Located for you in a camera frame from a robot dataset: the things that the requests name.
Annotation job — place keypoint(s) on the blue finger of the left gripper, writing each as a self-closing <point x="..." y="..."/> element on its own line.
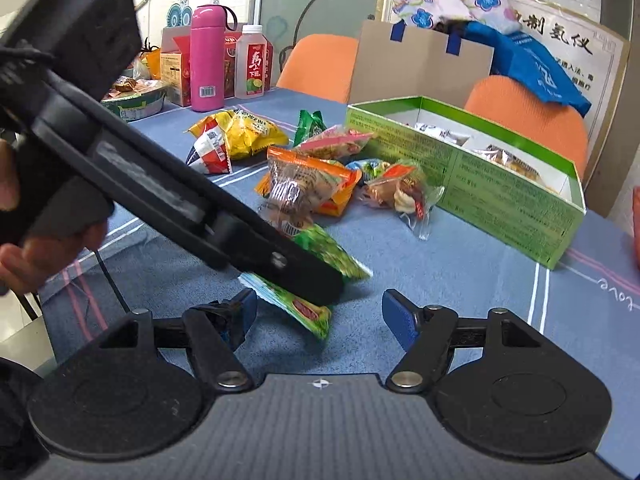
<point x="290" y="267"/>

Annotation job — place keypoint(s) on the green white cardboard box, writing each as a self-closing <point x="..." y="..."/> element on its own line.
<point x="539" y="220"/>

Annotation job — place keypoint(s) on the clear orange-top nut packet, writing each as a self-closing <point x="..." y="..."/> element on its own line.
<point x="295" y="189"/>

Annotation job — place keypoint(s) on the green snack packet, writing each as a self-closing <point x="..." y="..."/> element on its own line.
<point x="314" y="317"/>

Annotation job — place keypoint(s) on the brown paper bag blue handles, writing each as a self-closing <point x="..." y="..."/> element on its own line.
<point x="398" y="60"/>

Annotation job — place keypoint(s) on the yellow chips bag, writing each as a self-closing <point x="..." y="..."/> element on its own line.
<point x="245" y="133"/>

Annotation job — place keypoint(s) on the small clear red candy packet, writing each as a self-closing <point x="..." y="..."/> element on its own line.
<point x="404" y="188"/>

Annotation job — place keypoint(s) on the red white blue snack packet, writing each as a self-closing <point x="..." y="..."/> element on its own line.
<point x="209" y="152"/>

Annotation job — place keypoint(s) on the white im snack packet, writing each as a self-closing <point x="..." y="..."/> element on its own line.
<point x="442" y="134"/>

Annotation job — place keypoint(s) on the orange chair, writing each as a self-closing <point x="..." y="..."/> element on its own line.
<point x="321" y="65"/>
<point x="508" y="103"/>

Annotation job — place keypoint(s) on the green instant noodle bowl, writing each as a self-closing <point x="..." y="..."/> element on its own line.
<point x="134" y="99"/>

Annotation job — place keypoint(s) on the pink thermos bottle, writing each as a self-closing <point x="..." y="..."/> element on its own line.
<point x="209" y="25"/>

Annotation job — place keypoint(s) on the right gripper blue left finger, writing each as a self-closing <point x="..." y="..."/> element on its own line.
<point x="233" y="318"/>

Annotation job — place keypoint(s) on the right orange chair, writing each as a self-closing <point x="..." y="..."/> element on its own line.
<point x="508" y="103"/>

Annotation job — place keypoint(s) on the blue green small packet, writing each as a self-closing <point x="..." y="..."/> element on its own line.
<point x="370" y="168"/>

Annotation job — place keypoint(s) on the person's left hand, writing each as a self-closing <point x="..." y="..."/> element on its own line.
<point x="25" y="269"/>

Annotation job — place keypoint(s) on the dark clear snack packet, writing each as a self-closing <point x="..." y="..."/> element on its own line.
<point x="508" y="160"/>

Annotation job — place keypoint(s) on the pink peanut snack packet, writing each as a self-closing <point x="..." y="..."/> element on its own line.
<point x="335" y="143"/>

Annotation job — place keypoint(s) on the blue tablecloth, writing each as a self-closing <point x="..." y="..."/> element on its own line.
<point x="588" y="305"/>

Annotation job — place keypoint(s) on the blue fabric bag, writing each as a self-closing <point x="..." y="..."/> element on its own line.
<point x="524" y="59"/>

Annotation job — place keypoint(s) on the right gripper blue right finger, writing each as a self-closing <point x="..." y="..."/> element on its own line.
<point x="402" y="317"/>

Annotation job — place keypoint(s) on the small green candy packet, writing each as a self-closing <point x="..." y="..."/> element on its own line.
<point x="309" y="124"/>

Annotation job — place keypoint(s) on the left orange chair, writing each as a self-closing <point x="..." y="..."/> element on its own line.
<point x="321" y="65"/>

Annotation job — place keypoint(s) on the orange apple chips packet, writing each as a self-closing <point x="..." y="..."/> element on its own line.
<point x="340" y="189"/>

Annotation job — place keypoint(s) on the red orange snack carton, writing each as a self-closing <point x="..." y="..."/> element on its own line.
<point x="175" y="57"/>

